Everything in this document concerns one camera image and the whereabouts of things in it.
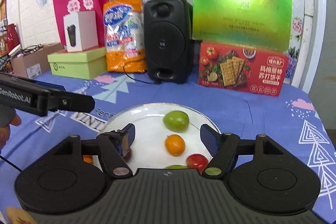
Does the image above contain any orange mandarin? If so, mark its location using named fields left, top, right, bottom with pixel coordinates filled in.
left=83, top=155, right=94, bottom=165

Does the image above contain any small red fruit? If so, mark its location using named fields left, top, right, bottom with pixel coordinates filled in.
left=186, top=153, right=209, bottom=173

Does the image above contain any small orange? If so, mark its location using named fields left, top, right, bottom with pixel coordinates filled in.
left=165, top=134, right=186, bottom=156

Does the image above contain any left hand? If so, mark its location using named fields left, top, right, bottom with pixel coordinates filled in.
left=0, top=105, right=22, bottom=150

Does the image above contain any brown cardboard box left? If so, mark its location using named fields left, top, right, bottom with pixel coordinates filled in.
left=11, top=43, right=63, bottom=79

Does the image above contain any white round plate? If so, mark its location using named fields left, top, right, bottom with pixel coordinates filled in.
left=100, top=103, right=220, bottom=173

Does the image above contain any large green fruit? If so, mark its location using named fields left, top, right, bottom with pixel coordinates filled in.
left=163, top=110, right=190, bottom=132

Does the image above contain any light green shoe box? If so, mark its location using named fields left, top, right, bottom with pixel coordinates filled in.
left=47, top=47, right=107, bottom=80

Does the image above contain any red kettle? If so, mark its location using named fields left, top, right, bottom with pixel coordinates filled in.
left=5, top=24, right=20, bottom=52

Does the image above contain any blue patterned tablecloth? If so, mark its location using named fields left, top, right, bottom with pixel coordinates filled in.
left=1, top=73, right=335, bottom=223

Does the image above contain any white cup box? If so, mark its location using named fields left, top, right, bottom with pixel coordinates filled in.
left=63, top=11, right=98, bottom=52

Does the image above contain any red cracker box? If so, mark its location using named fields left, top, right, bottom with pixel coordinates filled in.
left=198, top=41, right=289, bottom=96

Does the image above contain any orange paper cup pack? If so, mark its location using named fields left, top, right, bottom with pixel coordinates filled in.
left=103, top=0, right=147, bottom=73

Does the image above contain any black speaker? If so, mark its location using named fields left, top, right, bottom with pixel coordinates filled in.
left=143, top=0, right=194, bottom=84

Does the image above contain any green gift box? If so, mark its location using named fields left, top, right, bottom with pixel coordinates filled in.
left=193, top=0, right=292, bottom=52

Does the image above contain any black speaker cable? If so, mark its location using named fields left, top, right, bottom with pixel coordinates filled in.
left=122, top=66, right=161, bottom=85

